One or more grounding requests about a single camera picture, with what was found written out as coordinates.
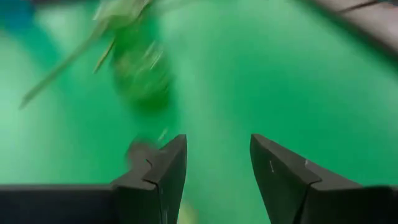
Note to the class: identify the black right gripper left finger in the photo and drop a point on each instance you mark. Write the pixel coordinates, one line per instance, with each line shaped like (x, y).
(149, 199)

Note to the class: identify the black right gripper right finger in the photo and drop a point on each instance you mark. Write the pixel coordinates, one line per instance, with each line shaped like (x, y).
(295, 193)

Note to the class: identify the green glass vase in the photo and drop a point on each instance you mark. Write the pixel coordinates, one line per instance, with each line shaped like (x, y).
(140, 74)

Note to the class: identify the black tulip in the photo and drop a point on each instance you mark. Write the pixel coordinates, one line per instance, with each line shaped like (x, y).
(62, 67)

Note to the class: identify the pale blue glass vase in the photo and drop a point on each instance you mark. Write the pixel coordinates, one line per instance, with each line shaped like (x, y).
(15, 12)

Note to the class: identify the green table mat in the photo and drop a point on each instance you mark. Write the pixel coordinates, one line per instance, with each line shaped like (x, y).
(280, 93)

